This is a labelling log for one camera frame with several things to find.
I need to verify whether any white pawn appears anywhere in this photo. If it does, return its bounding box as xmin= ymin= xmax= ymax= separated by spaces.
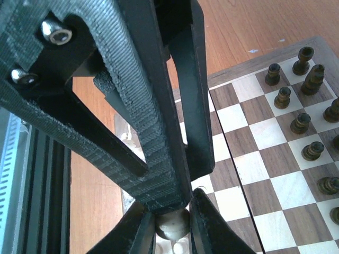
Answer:
xmin=155 ymin=208 xmax=190 ymax=241

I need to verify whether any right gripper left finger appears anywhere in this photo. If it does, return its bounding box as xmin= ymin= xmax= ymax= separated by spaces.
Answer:
xmin=88 ymin=201 xmax=156 ymax=254

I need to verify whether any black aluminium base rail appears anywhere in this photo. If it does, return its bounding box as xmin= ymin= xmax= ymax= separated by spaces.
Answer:
xmin=17 ymin=128 xmax=71 ymax=253

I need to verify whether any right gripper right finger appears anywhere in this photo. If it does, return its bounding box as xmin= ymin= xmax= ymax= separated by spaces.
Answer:
xmin=189 ymin=188 xmax=254 ymax=253

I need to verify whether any light blue cable duct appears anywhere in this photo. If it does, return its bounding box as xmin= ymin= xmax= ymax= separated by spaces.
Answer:
xmin=0 ymin=113 xmax=32 ymax=228

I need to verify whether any wooden chess board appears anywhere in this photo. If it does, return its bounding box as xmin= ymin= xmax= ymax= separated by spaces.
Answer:
xmin=120 ymin=35 xmax=339 ymax=254

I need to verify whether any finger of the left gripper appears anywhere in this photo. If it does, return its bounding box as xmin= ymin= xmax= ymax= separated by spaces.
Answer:
xmin=1 ymin=1 xmax=192 ymax=214
xmin=154 ymin=1 xmax=214 ymax=180

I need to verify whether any dark chess pieces row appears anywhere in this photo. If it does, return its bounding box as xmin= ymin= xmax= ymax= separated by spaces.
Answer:
xmin=261 ymin=46 xmax=338 ymax=238

